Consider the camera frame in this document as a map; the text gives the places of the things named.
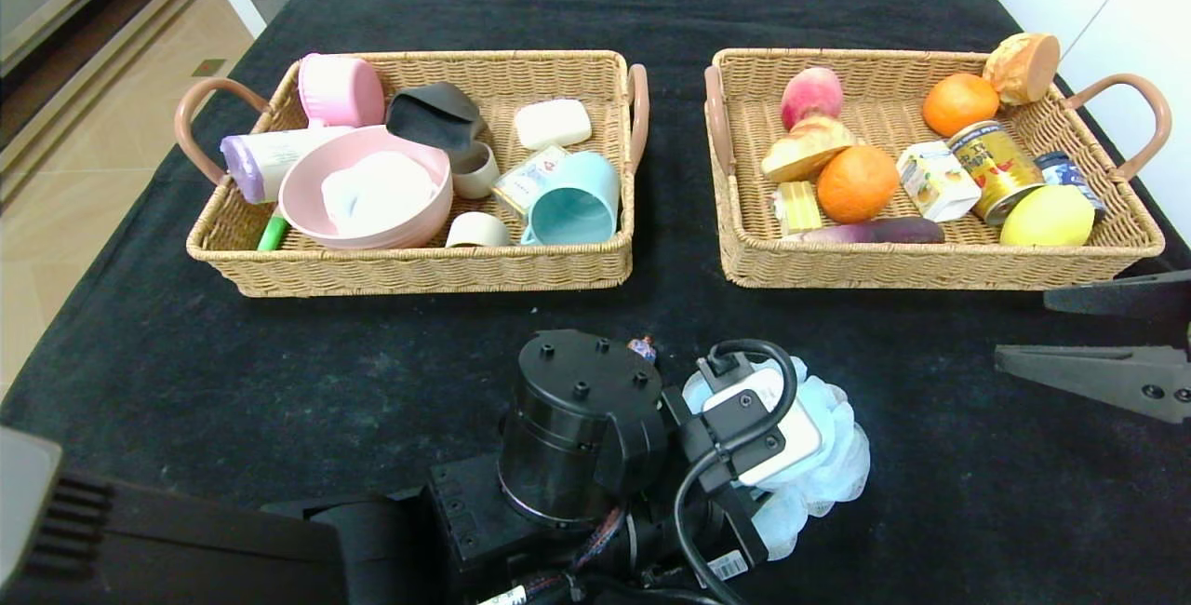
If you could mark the round bread roll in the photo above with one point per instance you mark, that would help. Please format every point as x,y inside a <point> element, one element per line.
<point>1022,68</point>

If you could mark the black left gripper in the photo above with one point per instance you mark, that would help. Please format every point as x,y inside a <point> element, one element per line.
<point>737,557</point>

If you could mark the pink bowl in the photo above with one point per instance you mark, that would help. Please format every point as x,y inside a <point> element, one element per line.
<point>307,191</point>

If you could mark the wicker basket holding tableware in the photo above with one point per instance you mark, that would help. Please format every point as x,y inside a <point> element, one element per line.
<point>409,265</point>

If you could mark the orange sausage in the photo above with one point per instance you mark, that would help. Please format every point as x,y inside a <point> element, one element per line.
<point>642,347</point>

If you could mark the brass floor socket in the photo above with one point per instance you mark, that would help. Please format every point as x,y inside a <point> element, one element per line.
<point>209,68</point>

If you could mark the large orange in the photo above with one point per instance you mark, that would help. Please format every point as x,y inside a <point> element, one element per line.
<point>856,182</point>

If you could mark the green plastic stick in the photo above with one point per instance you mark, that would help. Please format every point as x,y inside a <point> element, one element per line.
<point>272,235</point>

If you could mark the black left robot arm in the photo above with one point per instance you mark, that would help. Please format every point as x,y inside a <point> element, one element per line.
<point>577,428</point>

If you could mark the wicker basket holding food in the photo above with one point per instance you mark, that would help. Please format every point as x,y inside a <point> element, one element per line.
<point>893,74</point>

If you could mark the light blue bath loofah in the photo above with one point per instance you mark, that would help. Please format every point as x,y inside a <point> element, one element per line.
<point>837,456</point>

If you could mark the small orange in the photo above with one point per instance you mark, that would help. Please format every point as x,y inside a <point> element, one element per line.
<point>958,104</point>

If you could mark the white soap bar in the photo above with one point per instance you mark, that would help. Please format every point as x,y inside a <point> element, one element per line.
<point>552,124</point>

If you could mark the white bottle with purple cap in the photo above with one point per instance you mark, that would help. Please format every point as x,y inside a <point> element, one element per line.
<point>270,158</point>

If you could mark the blue and white can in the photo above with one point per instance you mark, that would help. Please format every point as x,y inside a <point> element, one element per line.
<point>1063,172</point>

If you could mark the gold bordered card box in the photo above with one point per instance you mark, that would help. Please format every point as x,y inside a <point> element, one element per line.
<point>526,181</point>

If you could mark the bread slice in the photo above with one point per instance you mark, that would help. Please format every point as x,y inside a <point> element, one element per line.
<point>800,149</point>

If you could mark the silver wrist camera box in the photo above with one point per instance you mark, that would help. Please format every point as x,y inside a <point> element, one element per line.
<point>777,447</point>

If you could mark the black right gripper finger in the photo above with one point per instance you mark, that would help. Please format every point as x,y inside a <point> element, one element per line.
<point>1117,380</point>
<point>1135,295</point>

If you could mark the pink plastic cup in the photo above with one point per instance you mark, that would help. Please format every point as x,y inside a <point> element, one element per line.
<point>340,88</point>

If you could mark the yellow lemon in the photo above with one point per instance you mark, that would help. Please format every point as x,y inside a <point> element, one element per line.
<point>1046,217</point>

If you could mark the beige small cup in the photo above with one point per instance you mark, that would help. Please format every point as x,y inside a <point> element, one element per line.
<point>475,231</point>
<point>476,179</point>

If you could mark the white drink carton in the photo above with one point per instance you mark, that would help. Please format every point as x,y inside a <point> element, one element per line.
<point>938,181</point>

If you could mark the pink peach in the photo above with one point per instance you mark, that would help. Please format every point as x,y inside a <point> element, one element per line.
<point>810,96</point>

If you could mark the teal mug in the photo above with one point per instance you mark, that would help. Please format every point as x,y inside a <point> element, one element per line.
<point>572,209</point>

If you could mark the gold drink can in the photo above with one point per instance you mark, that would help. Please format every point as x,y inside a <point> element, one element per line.
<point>1000,168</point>

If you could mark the yellow cheese block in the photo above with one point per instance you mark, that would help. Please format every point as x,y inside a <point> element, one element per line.
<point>800,206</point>

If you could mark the black glasses case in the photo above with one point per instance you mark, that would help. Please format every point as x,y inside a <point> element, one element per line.
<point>433,116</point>

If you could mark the purple sweet potato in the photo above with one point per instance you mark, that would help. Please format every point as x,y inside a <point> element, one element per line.
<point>884,231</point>

